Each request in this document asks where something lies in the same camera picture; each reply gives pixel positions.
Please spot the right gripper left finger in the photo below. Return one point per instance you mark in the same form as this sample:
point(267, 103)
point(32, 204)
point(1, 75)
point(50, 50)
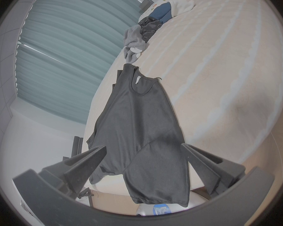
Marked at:
point(82, 167)

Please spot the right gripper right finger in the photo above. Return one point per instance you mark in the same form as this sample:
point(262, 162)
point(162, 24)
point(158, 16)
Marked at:
point(207, 171)

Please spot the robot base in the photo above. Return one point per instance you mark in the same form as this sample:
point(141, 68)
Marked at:
point(144, 210)

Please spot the bed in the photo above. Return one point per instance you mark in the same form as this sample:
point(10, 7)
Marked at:
point(226, 67)

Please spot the black T-shirt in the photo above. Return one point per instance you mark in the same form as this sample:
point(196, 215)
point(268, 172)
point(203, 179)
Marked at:
point(141, 126)

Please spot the blue-green curtain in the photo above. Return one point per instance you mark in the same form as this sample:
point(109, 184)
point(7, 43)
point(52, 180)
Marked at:
point(68, 55)

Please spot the grey garment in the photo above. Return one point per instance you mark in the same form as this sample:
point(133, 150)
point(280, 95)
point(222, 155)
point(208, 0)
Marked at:
point(133, 38)

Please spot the black shiny garment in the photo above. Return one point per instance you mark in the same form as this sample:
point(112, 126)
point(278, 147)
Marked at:
point(150, 26)

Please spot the dark blue garment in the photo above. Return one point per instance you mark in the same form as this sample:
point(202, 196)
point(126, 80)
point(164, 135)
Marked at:
point(162, 12)

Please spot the white garment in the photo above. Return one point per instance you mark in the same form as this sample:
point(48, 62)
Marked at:
point(182, 5)

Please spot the white printed pillow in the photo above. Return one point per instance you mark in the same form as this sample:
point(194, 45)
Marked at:
point(161, 1)

